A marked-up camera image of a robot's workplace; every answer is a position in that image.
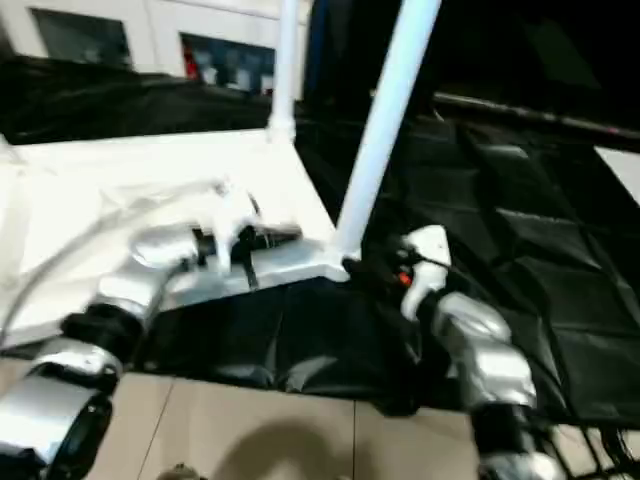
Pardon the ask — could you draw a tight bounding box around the white plastic table top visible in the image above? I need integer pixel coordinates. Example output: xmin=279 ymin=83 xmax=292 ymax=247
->
xmin=0 ymin=128 xmax=353 ymax=353

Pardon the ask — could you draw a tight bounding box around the white plastic table leg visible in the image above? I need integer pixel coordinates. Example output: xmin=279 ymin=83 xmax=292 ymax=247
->
xmin=266 ymin=0 xmax=302 ymax=144
xmin=332 ymin=0 xmax=443 ymax=263

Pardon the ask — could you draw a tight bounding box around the black work mat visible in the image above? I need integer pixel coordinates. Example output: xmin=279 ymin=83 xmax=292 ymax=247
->
xmin=0 ymin=55 xmax=640 ymax=421

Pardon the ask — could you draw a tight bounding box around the dark metal rod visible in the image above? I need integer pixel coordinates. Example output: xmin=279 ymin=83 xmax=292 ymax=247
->
xmin=434 ymin=92 xmax=640 ymax=138

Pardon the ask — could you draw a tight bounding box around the white glass-door cabinet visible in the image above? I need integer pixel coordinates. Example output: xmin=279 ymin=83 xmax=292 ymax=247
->
xmin=0 ymin=0 xmax=313 ymax=101

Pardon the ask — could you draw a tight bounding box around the white flat board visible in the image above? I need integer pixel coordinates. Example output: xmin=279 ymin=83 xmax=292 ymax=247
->
xmin=598 ymin=147 xmax=640 ymax=208

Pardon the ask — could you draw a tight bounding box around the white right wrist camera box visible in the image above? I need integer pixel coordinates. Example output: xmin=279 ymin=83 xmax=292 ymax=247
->
xmin=395 ymin=225 xmax=454 ymax=323

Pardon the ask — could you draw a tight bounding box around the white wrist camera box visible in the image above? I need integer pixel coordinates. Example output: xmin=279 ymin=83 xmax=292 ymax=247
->
xmin=395 ymin=225 xmax=454 ymax=323
xmin=205 ymin=183 xmax=263 ymax=273

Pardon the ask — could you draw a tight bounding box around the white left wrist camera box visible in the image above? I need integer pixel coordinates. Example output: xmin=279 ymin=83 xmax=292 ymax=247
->
xmin=205 ymin=183 xmax=263 ymax=273

